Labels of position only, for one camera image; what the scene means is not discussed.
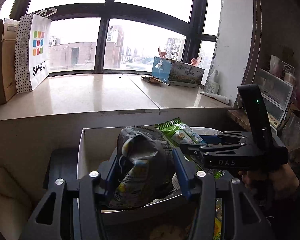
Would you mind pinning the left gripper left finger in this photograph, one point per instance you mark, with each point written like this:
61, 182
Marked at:
71, 207

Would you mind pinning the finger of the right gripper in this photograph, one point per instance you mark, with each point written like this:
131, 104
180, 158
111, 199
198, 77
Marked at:
194, 149
226, 138

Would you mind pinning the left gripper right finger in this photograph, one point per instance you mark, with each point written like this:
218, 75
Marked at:
241, 216

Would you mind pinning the green snack bar packet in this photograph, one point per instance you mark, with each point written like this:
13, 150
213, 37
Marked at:
177, 132

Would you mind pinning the dark foil snack bag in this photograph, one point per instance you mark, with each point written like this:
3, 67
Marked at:
143, 170

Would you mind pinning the person's right hand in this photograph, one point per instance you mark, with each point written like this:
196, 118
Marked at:
282, 181

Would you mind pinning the beige tissue pack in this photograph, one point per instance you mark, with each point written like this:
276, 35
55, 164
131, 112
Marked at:
205, 131

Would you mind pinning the white tube on sill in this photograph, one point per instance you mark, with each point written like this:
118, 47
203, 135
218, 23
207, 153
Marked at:
217, 97

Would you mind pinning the white plastic bottle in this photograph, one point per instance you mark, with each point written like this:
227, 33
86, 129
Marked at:
212, 85

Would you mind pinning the plastic drawer organizer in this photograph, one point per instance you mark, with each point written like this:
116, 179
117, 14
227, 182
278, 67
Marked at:
276, 93

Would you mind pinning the white cardboard storage box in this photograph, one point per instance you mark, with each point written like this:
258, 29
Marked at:
97, 152

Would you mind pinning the printed tissue box on sill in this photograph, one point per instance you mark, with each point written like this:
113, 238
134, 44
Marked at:
177, 73

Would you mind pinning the brown wrapper on sill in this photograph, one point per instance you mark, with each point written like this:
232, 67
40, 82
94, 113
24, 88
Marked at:
150, 79

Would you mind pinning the white SANFU shopping bag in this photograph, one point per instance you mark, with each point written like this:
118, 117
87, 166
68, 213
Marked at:
32, 50

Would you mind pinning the brown cardboard box on sill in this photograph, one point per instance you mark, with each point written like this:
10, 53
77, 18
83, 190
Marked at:
8, 34

